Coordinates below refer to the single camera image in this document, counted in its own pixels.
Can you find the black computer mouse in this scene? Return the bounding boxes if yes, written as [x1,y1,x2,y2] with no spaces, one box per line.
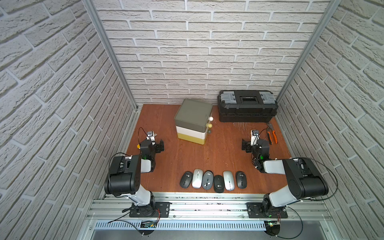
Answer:
[236,171,247,189]
[180,171,193,189]
[214,175,225,193]

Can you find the silver computer mouse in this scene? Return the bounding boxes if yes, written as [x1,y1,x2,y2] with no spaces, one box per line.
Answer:
[223,171,235,191]
[192,169,204,189]

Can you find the three-drawer storage box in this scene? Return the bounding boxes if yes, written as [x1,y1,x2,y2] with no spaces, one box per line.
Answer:
[174,99,213,145]

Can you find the grey computer mouse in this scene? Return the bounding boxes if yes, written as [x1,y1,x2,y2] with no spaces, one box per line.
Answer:
[202,171,214,190]

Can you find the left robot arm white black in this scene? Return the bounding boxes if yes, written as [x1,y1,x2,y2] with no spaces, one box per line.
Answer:
[104,140,165,209]

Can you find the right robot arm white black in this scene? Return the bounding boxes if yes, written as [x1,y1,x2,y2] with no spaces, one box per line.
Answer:
[242,139,329,216]

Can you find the black plastic toolbox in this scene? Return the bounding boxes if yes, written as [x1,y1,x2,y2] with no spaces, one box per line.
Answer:
[217,90,278,123]

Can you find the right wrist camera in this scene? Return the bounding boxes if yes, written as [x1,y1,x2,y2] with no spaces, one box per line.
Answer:
[251,130,260,146]

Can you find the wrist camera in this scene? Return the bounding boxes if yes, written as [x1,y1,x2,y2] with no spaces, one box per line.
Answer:
[251,130,260,146]
[147,131,157,145]

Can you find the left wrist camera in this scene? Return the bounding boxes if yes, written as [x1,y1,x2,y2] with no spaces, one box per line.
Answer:
[147,131,157,145]

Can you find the orange handled pliers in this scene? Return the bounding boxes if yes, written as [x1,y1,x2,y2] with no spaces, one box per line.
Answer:
[266,123,278,145]

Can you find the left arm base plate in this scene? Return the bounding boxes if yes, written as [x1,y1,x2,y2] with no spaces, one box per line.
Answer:
[129,202,171,218]

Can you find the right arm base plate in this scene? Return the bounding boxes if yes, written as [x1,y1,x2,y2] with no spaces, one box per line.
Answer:
[246,202,288,219]

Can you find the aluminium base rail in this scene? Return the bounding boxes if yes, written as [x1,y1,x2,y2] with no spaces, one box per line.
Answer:
[82,193,336,237]

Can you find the right base cable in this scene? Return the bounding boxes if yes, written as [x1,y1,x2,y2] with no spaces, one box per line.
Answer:
[266,206,304,240]

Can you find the base cable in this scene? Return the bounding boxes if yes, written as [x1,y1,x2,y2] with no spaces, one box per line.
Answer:
[266,206,304,240]
[106,209,151,235]

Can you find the left base cable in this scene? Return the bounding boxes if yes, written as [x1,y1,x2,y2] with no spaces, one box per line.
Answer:
[106,209,151,235]

